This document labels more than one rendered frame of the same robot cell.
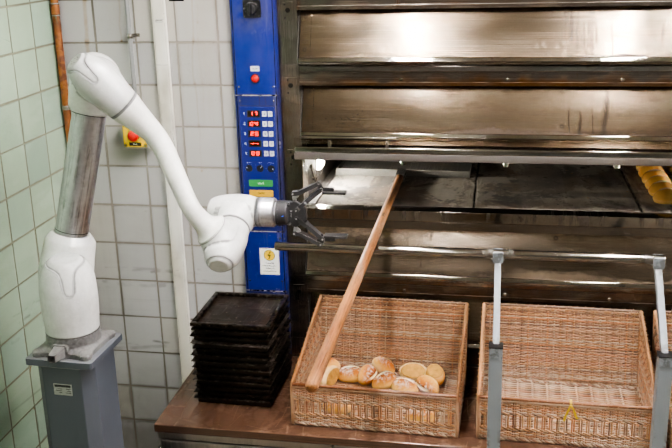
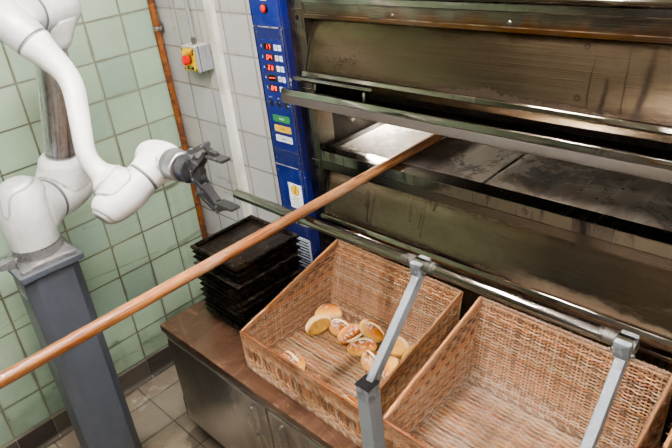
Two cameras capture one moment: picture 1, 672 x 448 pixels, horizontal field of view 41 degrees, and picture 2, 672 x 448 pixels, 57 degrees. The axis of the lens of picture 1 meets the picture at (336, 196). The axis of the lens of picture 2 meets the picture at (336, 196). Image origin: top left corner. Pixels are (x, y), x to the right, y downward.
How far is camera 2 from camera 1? 188 cm
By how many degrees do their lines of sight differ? 35
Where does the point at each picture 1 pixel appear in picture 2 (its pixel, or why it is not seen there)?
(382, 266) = (385, 227)
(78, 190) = (46, 118)
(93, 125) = not seen: hidden behind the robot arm
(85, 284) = (20, 209)
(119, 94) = (12, 32)
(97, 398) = (44, 307)
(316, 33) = not seen: outside the picture
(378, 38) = not seen: outside the picture
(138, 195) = (211, 113)
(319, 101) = (324, 37)
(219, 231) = (100, 183)
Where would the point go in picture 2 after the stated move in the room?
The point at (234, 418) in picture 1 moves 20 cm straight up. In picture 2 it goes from (215, 341) to (204, 295)
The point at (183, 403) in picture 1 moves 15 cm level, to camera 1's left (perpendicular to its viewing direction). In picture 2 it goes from (199, 310) to (172, 300)
